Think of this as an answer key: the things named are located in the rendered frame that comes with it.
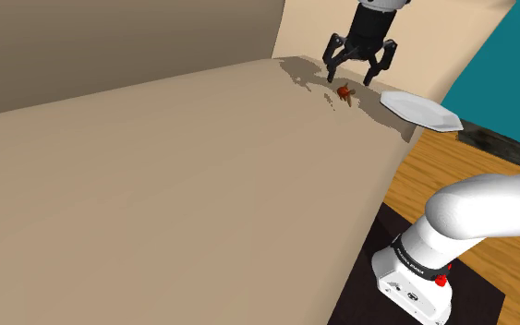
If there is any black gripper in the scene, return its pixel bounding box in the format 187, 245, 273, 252
321, 4, 398, 87

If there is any small red and brown object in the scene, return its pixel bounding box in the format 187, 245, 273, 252
336, 82, 357, 108

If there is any white plate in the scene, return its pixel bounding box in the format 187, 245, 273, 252
379, 90, 465, 134

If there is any dark robot stand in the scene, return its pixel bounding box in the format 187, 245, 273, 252
326, 201, 508, 325

